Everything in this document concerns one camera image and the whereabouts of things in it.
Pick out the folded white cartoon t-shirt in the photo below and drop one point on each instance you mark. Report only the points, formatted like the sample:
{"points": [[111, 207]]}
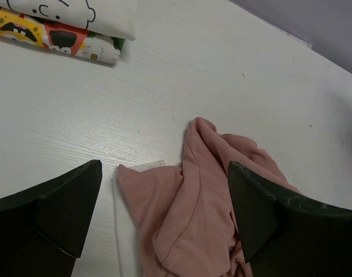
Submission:
{"points": [[115, 18]]}

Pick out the pink t-shirt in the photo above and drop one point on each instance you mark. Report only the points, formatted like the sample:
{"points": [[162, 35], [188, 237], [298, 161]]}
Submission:
{"points": [[183, 214]]}

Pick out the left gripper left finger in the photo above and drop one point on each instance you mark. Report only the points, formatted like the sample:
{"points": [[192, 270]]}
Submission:
{"points": [[43, 228]]}

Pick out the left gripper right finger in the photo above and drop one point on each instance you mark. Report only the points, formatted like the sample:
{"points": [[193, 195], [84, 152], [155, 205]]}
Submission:
{"points": [[284, 233]]}

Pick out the folded colourful cartoon t-shirt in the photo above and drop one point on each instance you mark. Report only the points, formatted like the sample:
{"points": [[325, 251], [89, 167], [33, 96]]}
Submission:
{"points": [[59, 37]]}

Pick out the white red print t-shirt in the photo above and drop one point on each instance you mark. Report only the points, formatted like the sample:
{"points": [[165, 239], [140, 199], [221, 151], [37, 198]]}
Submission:
{"points": [[126, 235]]}

